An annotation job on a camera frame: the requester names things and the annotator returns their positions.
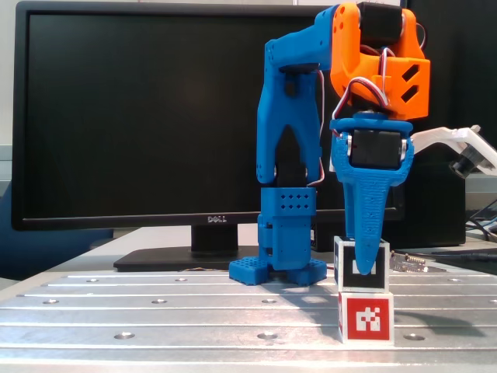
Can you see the black Dell monitor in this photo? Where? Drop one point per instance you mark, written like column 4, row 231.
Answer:
column 116, row 116

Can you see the blue and orange robot arm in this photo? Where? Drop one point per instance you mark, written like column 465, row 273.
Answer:
column 287, row 97

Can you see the black cube with white marker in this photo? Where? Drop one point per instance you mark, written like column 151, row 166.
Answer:
column 347, row 272

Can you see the small bare circuit board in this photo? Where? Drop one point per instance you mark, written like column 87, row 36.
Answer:
column 407, row 263

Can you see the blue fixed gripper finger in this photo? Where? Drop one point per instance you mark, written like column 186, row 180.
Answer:
column 341, row 175

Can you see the white mounted wrist camera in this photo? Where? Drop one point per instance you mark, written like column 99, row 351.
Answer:
column 477, row 147

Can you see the red cube with white marker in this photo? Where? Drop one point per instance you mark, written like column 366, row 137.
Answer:
column 367, row 318

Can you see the black unbranded monitor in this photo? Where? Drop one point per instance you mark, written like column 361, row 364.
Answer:
column 466, row 77

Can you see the blue gripper body black servo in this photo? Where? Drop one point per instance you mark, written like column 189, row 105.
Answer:
column 373, row 149

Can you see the blue tapered moving gripper finger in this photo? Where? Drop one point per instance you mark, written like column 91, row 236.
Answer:
column 369, row 217

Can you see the blue chair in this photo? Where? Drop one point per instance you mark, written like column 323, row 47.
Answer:
column 39, row 248

